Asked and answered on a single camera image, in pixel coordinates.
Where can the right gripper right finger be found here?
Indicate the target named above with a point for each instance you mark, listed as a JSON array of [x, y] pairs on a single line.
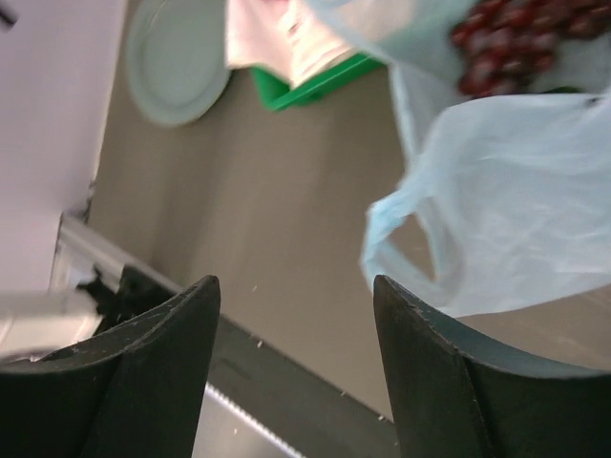
[[455, 392]]

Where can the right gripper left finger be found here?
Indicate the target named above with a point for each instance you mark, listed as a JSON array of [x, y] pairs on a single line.
[[119, 381]]

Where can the light blue plastic bag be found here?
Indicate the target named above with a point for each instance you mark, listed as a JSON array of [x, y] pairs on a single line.
[[505, 201]]

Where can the dark red grape bunch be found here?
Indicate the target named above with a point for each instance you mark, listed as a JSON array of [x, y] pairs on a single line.
[[507, 45]]

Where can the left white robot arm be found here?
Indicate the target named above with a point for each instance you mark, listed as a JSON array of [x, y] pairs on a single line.
[[35, 324]]

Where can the grey-green plate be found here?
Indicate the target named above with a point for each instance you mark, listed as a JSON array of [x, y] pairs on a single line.
[[175, 59]]

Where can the green plastic tray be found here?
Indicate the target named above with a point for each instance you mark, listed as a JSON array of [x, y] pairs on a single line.
[[276, 96]]

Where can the white cloth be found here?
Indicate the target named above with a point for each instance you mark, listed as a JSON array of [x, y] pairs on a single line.
[[282, 37]]

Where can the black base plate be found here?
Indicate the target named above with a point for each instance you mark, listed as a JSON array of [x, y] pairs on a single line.
[[311, 415]]

